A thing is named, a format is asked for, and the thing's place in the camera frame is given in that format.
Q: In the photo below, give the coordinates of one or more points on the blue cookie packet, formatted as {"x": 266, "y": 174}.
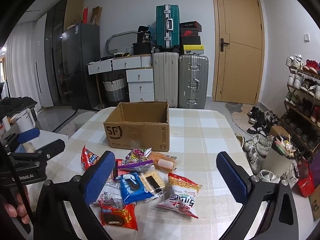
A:
{"x": 132, "y": 187}

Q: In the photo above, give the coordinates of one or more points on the black white patterned rug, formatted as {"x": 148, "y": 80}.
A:
{"x": 72, "y": 120}

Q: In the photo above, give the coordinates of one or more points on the white curtain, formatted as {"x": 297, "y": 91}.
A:
{"x": 22, "y": 65}

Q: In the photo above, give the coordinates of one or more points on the white light switch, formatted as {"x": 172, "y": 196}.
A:
{"x": 307, "y": 37}

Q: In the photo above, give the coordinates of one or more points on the brown paper bag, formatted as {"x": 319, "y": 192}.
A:
{"x": 95, "y": 16}

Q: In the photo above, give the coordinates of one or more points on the woven laundry basket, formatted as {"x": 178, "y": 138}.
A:
{"x": 115, "y": 90}

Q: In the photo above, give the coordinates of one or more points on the black paper bag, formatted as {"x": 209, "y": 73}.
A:
{"x": 144, "y": 35}

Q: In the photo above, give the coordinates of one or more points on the red cone snack packet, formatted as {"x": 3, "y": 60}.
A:
{"x": 88, "y": 158}

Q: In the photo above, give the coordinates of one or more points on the black crate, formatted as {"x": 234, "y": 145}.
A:
{"x": 142, "y": 48}

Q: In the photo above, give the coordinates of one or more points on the red black-striped snack packet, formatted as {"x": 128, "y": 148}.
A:
{"x": 122, "y": 173}

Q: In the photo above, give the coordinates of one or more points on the pile of sneakers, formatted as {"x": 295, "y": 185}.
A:
{"x": 257, "y": 130}

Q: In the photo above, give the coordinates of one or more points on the white red noodle snack packet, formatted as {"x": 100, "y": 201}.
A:
{"x": 180, "y": 197}

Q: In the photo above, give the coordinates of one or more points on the white kettle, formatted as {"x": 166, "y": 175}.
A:
{"x": 25, "y": 122}

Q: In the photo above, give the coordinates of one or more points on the yellow black shoe box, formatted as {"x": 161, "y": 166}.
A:
{"x": 193, "y": 49}

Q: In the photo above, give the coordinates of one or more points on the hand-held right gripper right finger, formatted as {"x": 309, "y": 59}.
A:
{"x": 233, "y": 177}

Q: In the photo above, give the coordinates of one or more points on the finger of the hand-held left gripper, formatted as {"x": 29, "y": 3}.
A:
{"x": 28, "y": 135}
{"x": 50, "y": 148}

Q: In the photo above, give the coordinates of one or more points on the beige suitcase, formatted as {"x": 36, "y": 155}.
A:
{"x": 165, "y": 80}

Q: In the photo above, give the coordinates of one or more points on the grey refrigerator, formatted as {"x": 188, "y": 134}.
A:
{"x": 80, "y": 65}

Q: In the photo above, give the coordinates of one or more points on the red chocolate pie packet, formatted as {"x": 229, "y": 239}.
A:
{"x": 120, "y": 217}

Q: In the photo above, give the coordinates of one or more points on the white trash bin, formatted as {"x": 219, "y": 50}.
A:
{"x": 277, "y": 160}

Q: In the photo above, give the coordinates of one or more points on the slim red paper bag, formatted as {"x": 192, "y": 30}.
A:
{"x": 86, "y": 16}

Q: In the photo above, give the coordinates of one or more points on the purple bag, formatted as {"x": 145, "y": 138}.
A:
{"x": 315, "y": 166}

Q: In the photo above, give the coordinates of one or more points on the clear cracker sandwich packet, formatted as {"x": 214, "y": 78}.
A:
{"x": 151, "y": 180}

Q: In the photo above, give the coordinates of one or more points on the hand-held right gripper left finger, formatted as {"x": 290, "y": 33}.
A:
{"x": 100, "y": 177}

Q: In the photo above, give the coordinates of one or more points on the purple jelly packet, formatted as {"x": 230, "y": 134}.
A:
{"x": 136, "y": 158}

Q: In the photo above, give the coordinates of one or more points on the white drawer desk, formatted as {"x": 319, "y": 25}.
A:
{"x": 140, "y": 80}

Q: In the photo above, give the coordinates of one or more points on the oval metal-framed mirror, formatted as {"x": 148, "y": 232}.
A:
{"x": 121, "y": 35}

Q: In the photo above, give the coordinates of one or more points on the small cardboard box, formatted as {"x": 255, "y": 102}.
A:
{"x": 278, "y": 131}

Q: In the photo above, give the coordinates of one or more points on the dark cloth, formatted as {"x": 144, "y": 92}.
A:
{"x": 17, "y": 103}

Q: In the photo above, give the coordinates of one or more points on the wooden shoe rack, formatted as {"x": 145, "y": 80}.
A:
{"x": 295, "y": 110}

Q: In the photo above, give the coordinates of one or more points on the silver suitcase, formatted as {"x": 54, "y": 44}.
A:
{"x": 193, "y": 80}

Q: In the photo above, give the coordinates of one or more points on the tall flat cardboard box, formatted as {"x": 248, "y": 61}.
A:
{"x": 73, "y": 10}

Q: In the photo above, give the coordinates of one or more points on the orange bun packet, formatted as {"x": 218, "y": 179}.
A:
{"x": 162, "y": 162}

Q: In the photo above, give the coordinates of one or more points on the red gift bag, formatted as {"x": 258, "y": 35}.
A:
{"x": 306, "y": 182}

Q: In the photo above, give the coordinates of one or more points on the person's left hand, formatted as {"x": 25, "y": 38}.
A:
{"x": 17, "y": 211}

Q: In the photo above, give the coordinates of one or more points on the dark glass cabinet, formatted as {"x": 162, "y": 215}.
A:
{"x": 56, "y": 55}

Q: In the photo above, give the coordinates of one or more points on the wooden door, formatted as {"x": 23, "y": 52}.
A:
{"x": 240, "y": 55}

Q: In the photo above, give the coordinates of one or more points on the shoe rack with shoes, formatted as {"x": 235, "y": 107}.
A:
{"x": 297, "y": 80}

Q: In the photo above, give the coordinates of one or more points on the black shoe box red logo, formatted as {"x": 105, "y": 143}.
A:
{"x": 190, "y": 32}

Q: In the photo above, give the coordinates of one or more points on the teal suitcase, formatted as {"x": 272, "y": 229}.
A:
{"x": 165, "y": 22}

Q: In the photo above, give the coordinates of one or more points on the brown cardboard box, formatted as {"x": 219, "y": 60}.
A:
{"x": 140, "y": 135}

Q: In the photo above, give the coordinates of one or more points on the white snack packet red print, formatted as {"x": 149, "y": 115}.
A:
{"x": 111, "y": 195}

